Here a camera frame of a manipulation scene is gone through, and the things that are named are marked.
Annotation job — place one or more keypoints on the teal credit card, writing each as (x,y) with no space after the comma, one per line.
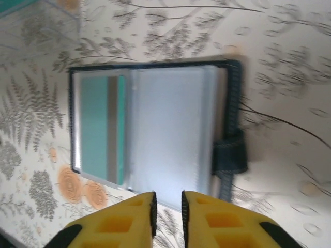
(13,6)
(93,124)

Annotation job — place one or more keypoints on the clear plastic tray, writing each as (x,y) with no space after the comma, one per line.
(51,25)

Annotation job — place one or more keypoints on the blue card holder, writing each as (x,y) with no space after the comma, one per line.
(168,116)

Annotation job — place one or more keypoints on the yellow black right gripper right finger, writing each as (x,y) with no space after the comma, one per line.
(227,227)

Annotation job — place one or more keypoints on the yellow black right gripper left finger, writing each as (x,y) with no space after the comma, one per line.
(111,224)

